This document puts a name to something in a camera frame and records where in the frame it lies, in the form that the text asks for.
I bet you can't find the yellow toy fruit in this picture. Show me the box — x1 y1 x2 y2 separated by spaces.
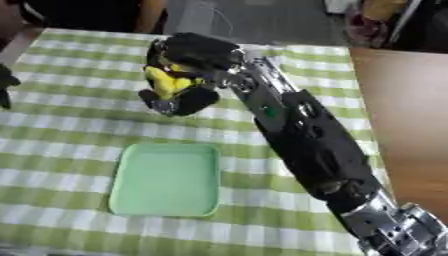
143 64 207 101

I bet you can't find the person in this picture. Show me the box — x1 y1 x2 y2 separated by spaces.
15 0 172 35

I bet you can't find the dark red bag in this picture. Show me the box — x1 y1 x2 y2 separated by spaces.
344 5 392 48

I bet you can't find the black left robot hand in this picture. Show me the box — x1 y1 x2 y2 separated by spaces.
0 63 23 111

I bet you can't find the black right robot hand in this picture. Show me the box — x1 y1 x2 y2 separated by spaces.
136 31 247 117

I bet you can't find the light green tray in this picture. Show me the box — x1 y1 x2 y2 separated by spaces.
106 142 223 218

